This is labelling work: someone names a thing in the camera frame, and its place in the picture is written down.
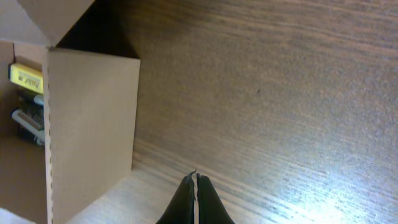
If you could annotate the black sharpie marker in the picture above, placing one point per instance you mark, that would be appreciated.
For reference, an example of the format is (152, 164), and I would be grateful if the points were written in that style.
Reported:
(31, 96)

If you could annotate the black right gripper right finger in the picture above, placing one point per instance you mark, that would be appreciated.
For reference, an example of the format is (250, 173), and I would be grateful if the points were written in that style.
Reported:
(211, 208)

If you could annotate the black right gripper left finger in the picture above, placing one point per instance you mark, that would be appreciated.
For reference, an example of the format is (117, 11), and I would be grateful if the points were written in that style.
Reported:
(180, 209)

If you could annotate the yellow highlighter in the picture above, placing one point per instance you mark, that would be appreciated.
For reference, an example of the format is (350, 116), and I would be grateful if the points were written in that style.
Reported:
(26, 77)

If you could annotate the brown cardboard box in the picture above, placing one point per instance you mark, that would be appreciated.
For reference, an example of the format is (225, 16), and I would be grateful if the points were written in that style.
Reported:
(91, 77)

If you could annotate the black whiteboard marker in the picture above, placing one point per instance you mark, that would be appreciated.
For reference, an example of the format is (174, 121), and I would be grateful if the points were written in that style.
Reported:
(29, 124)

